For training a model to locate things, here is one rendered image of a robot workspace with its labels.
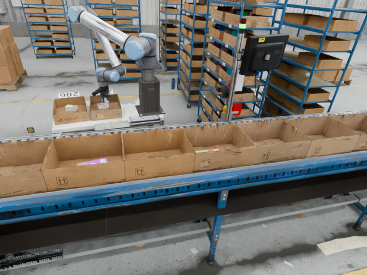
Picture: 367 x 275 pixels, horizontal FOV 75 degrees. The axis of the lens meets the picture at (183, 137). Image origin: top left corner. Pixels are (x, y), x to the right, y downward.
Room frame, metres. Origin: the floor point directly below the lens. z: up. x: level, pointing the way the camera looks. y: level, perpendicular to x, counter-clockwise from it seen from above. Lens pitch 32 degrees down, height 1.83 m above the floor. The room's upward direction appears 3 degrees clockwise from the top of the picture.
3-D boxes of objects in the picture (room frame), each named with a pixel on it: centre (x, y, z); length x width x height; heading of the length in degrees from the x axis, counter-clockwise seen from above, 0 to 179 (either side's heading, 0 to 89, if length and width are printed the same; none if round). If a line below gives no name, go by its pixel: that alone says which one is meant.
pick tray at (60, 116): (2.06, 1.09, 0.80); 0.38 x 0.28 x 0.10; 25
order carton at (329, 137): (1.52, -0.97, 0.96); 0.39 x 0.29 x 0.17; 106
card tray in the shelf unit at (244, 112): (2.84, -0.59, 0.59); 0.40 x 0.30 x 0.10; 14
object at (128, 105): (2.19, 0.77, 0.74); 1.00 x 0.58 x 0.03; 112
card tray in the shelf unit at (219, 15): (3.29, -0.45, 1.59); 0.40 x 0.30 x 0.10; 14
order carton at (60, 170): (1.08, 0.53, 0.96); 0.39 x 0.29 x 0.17; 106
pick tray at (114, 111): (2.17, 0.79, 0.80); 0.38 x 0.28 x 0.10; 20
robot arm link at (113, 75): (2.21, 0.71, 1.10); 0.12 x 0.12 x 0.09; 70
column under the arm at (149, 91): (2.26, 0.37, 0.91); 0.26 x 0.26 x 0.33; 22
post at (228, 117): (2.12, -0.42, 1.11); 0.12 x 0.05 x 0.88; 106
